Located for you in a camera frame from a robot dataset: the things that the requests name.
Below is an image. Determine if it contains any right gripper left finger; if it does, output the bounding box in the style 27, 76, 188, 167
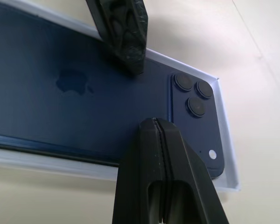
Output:
112, 118, 166, 224

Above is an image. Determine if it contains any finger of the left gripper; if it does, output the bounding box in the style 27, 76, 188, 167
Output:
85, 0, 149, 77

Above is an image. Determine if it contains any dark blue smartphone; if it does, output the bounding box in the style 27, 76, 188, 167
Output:
0, 6, 226, 180

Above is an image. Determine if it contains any white phone box base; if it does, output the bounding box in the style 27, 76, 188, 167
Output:
0, 0, 243, 193

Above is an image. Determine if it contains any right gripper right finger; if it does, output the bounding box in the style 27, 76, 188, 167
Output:
156, 118, 231, 224

